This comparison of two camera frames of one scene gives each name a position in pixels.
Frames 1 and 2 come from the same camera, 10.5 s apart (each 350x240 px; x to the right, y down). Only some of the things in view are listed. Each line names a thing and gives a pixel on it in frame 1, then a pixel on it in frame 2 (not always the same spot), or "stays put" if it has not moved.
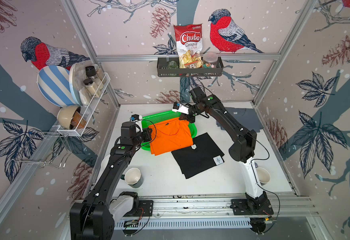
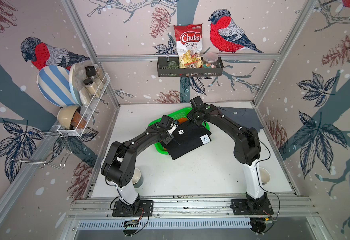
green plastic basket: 151,119 -> 170,118
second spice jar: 90,85 stays put
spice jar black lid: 90,71 stays put
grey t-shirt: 245,117 stays put
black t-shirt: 204,154 -> 187,136
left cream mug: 133,177 stays put
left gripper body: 144,135 -> 168,137
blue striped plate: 53,82 stays put
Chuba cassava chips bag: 189,41 stays put
